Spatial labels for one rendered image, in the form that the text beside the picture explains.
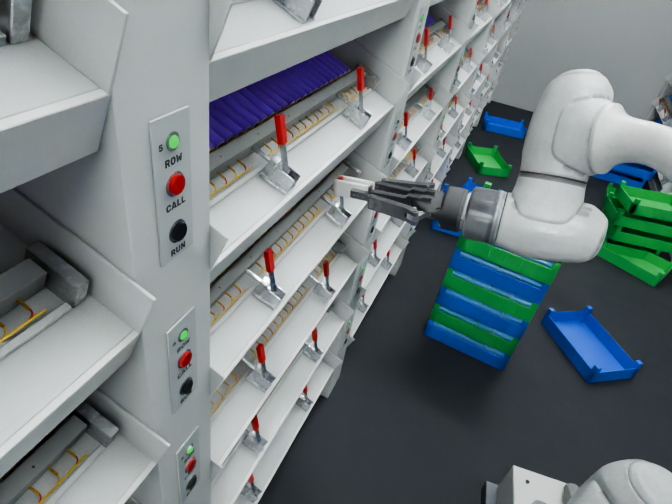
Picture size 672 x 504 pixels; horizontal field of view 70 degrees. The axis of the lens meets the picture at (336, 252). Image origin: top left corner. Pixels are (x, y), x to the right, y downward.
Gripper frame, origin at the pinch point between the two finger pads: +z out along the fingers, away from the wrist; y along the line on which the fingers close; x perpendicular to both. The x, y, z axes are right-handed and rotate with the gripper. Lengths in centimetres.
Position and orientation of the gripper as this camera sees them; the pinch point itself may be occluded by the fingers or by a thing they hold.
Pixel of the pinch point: (354, 188)
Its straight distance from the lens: 88.5
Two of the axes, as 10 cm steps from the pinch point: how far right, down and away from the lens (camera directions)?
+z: -9.2, -2.4, 3.1
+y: 3.9, -5.0, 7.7
